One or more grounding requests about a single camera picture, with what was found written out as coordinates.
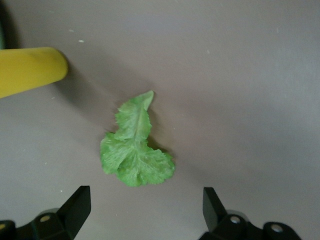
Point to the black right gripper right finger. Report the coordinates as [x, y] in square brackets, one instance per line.
[230, 227]

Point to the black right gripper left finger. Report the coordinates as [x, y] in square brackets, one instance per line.
[57, 222]

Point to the green lettuce leaf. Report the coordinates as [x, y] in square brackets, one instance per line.
[135, 155]

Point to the yellow mustard squeeze bottle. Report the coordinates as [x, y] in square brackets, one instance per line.
[27, 70]

